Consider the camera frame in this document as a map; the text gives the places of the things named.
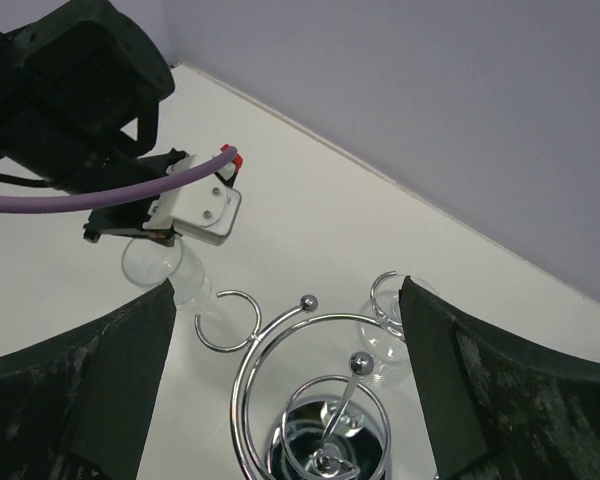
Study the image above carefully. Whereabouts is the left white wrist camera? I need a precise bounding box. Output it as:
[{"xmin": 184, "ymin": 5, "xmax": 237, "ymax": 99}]
[{"xmin": 142, "ymin": 153, "xmax": 243, "ymax": 246}]

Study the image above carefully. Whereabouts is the clear wine glass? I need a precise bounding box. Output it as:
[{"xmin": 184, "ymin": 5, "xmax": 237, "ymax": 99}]
[
  {"xmin": 356, "ymin": 271, "xmax": 412, "ymax": 388},
  {"xmin": 121, "ymin": 237, "xmax": 229, "ymax": 324}
]

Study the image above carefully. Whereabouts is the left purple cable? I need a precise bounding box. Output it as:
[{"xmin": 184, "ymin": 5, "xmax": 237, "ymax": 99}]
[{"xmin": 0, "ymin": 145, "xmax": 241, "ymax": 215}]

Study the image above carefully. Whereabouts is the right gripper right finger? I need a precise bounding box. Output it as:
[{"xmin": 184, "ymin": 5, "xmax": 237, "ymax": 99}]
[{"xmin": 399, "ymin": 278, "xmax": 600, "ymax": 479}]

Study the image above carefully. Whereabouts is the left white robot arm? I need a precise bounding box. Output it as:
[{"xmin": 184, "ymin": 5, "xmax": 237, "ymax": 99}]
[{"xmin": 0, "ymin": 1, "xmax": 184, "ymax": 195}]

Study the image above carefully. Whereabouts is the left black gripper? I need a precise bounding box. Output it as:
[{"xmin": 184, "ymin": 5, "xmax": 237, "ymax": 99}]
[{"xmin": 82, "ymin": 147, "xmax": 191, "ymax": 246}]

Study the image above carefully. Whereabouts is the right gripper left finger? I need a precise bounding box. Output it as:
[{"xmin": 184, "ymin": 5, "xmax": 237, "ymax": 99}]
[{"xmin": 0, "ymin": 281, "xmax": 176, "ymax": 479}]

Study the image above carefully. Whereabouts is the chrome wine glass rack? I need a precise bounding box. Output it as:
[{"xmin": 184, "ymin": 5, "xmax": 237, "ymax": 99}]
[{"xmin": 193, "ymin": 290, "xmax": 396, "ymax": 479}]

